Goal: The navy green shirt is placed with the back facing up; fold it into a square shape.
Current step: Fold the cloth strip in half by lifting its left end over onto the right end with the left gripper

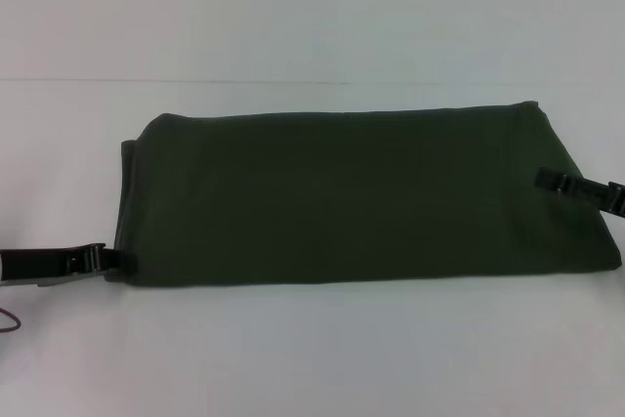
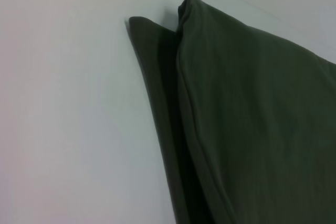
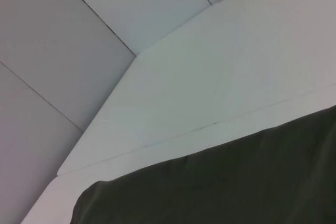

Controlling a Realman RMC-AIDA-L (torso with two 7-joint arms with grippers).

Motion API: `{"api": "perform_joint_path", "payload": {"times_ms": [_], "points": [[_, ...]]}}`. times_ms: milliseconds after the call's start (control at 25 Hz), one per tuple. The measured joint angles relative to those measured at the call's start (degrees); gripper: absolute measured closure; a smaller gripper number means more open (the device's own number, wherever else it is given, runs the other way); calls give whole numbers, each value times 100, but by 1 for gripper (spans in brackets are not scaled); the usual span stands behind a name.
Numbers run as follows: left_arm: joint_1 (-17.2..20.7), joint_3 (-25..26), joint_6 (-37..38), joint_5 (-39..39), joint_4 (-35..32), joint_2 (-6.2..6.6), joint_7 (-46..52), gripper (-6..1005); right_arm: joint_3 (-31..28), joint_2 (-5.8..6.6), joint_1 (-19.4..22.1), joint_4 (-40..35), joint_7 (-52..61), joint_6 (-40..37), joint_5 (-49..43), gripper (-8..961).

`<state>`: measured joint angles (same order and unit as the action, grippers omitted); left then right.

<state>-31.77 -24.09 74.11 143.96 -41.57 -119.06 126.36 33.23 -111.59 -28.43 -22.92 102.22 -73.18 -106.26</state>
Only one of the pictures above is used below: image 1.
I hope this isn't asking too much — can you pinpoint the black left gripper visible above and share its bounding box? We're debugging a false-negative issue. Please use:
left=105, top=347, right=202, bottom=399
left=0, top=241, right=140, bottom=290

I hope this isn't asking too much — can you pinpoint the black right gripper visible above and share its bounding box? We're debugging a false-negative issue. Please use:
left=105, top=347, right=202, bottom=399
left=534, top=166, right=625, bottom=219

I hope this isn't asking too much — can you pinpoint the red black cable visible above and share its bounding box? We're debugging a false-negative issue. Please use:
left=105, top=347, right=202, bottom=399
left=0, top=307, right=22, bottom=336

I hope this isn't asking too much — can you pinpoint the dark green shirt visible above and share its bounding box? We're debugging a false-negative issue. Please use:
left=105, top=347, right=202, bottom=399
left=106, top=100, right=622, bottom=289

